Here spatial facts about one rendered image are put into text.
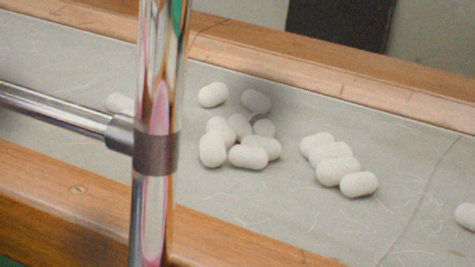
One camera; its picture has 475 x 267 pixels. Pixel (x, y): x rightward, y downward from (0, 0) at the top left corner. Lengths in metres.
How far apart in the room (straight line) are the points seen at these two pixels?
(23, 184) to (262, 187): 0.17
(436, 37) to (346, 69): 1.93
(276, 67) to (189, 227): 0.35
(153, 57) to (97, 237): 0.14
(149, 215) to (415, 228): 0.22
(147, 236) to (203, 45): 0.44
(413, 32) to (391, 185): 2.12
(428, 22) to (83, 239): 2.30
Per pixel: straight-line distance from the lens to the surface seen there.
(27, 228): 0.42
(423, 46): 2.63
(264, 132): 0.54
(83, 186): 0.42
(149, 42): 0.28
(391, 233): 0.46
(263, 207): 0.46
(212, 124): 0.53
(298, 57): 0.70
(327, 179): 0.49
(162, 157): 0.30
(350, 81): 0.68
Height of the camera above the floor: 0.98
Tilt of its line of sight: 25 degrees down
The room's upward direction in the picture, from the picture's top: 7 degrees clockwise
